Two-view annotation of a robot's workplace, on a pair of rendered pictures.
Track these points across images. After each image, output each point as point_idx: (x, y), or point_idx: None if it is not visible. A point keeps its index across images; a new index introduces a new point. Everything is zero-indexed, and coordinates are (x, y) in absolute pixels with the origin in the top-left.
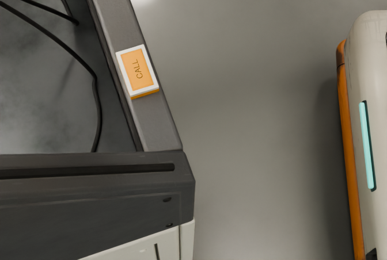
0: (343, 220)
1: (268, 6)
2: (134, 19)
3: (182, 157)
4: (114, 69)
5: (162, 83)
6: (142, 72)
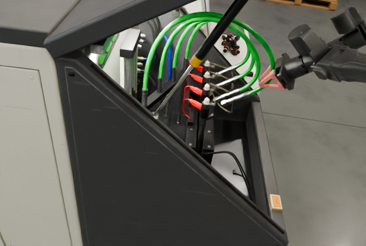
0: None
1: (293, 240)
2: (276, 188)
3: (286, 233)
4: (267, 199)
5: None
6: (278, 202)
